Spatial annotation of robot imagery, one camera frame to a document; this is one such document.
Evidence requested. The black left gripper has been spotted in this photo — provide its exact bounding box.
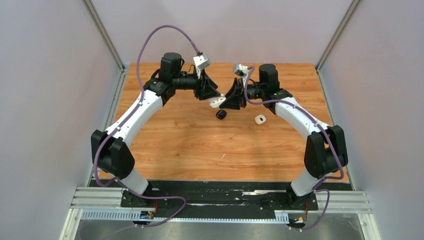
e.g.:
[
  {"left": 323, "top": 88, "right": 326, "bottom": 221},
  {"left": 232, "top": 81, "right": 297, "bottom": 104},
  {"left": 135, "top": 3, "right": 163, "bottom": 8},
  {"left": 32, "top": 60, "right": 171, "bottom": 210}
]
[{"left": 173, "top": 66, "right": 221, "bottom": 101}]

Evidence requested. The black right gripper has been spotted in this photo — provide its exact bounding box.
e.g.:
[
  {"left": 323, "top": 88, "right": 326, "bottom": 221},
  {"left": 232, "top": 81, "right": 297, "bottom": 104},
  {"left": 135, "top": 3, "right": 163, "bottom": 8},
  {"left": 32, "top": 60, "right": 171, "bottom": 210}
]
[{"left": 219, "top": 77, "right": 266, "bottom": 110}]

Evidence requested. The white oval charging case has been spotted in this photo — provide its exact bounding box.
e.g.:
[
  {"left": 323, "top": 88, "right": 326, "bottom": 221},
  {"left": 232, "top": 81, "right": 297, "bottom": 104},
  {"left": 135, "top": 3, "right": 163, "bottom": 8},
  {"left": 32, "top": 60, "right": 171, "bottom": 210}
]
[{"left": 208, "top": 96, "right": 226, "bottom": 109}]

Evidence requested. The black glossy charging case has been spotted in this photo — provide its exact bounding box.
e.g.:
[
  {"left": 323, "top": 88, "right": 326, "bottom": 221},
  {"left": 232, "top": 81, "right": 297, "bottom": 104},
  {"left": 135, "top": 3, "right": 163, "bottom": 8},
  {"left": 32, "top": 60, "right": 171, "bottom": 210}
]
[{"left": 215, "top": 109, "right": 227, "bottom": 120}]

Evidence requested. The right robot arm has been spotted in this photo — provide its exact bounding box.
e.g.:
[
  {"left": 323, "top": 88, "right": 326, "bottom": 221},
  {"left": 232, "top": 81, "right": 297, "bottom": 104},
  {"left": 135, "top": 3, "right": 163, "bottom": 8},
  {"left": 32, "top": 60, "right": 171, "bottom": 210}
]
[{"left": 219, "top": 63, "right": 349, "bottom": 209}]

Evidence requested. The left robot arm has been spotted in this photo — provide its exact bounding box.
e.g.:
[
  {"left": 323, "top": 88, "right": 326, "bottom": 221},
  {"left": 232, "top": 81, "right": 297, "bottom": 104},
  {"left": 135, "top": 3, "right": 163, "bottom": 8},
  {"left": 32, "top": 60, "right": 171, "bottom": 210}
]
[{"left": 91, "top": 52, "right": 221, "bottom": 207}]

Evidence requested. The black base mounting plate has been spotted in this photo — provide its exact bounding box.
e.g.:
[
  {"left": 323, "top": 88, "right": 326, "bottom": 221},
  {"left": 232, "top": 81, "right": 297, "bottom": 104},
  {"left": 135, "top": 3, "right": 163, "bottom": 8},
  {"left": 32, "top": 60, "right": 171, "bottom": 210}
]
[{"left": 88, "top": 178, "right": 354, "bottom": 220}]

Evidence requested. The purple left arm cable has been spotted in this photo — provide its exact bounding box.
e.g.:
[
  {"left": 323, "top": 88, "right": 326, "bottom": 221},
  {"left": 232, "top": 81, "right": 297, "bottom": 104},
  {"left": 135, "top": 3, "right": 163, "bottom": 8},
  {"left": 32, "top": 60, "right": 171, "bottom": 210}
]
[{"left": 93, "top": 25, "right": 204, "bottom": 229}]

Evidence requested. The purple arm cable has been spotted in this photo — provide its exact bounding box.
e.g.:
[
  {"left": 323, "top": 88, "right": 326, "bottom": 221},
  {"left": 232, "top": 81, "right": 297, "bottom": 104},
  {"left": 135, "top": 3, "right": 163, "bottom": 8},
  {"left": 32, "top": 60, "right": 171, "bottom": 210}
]
[
  {"left": 93, "top": 25, "right": 204, "bottom": 229},
  {"left": 243, "top": 66, "right": 345, "bottom": 232}
]

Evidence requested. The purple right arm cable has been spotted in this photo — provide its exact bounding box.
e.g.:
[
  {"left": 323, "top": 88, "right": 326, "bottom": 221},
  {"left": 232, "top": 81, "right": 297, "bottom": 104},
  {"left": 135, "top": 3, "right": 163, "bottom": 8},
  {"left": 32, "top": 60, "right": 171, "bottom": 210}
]
[{"left": 243, "top": 66, "right": 345, "bottom": 232}]

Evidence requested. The aluminium frame rail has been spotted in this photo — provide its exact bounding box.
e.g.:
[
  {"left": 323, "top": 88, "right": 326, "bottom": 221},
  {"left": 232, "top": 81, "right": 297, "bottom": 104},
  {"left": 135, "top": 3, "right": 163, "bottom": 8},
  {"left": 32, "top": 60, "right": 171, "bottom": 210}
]
[{"left": 60, "top": 187, "right": 381, "bottom": 240}]

